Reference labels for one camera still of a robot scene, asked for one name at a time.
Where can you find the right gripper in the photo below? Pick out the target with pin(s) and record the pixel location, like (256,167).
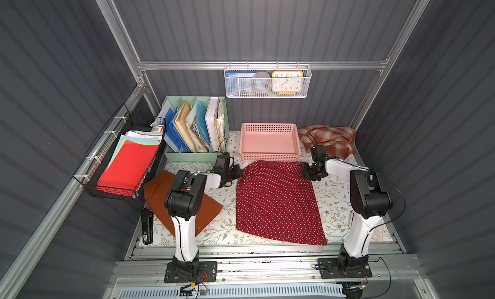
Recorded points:
(310,171)

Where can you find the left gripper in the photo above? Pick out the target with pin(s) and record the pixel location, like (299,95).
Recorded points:
(232,172)

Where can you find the red polka dot skirt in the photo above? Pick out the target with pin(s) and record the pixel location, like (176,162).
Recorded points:
(274,201)

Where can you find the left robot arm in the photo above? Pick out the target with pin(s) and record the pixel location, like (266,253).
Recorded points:
(183,202)

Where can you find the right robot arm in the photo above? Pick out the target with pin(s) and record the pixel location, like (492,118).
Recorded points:
(369,201)

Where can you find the grey tape roll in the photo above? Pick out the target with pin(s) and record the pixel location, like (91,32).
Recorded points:
(261,83)

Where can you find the floral table mat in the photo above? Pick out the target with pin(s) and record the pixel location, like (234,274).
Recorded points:
(332,195)

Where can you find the white binder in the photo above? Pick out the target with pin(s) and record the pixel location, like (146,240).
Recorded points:
(211,123)

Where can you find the red plaid skirt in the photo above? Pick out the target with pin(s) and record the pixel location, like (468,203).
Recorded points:
(337,141)

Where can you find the pink plastic basket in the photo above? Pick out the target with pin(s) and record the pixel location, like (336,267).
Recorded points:
(269,142)

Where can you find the green file organizer box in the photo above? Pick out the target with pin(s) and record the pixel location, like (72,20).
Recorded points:
(190,122)

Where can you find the blue folder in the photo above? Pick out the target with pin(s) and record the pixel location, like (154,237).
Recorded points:
(172,136)

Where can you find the rust brown skirt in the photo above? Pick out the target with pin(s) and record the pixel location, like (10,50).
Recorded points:
(155,192)

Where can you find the blue box in basket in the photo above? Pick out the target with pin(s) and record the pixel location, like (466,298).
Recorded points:
(239,83)

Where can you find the black stapler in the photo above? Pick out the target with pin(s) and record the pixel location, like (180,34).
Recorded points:
(147,218)

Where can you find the yellow alarm clock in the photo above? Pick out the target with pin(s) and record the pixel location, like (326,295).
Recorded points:
(287,82)

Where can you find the red paper stack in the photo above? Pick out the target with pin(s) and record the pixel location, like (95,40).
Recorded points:
(128,164)

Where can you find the white wire wall basket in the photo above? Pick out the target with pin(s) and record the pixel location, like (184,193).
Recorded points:
(270,68)

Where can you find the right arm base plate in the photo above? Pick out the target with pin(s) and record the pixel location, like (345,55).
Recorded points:
(333,268)

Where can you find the black wire wall basket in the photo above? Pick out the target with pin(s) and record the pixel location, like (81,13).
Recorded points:
(128,123)

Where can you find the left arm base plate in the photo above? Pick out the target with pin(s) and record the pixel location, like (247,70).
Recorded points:
(178,272)

